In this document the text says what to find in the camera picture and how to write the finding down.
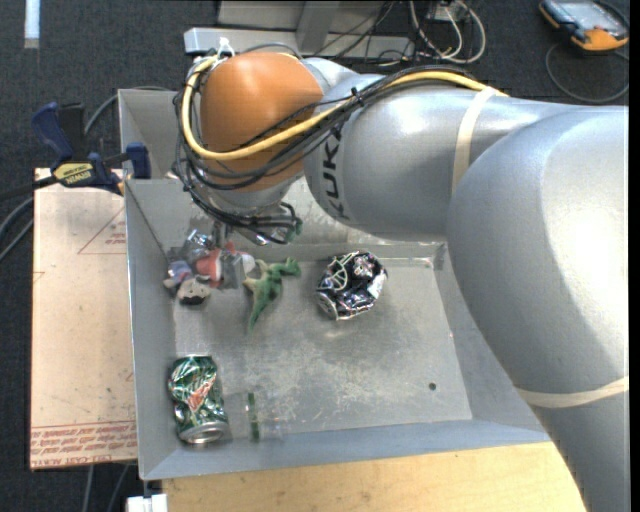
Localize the clear glass with green band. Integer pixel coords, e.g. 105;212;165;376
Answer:
244;391;292;444

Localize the crushed green soda can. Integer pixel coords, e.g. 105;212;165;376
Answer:
166;355;233;447

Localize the brown cardboard board, red print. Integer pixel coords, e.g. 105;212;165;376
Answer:
29;167;139;471

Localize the red and grey toy figure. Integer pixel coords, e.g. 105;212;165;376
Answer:
193;242;257;292

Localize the green toy dinosaur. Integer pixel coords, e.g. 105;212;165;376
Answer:
242;256;303;336

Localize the crumpled silver foil wrapper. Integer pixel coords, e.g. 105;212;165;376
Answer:
162;228;217;290

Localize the grey metal bin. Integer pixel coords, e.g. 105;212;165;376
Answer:
117;88;552;482

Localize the crushed dark printed can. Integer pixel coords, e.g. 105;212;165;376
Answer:
315;250;389;322

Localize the brown and white small toy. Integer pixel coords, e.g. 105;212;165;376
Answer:
176;279;212;307

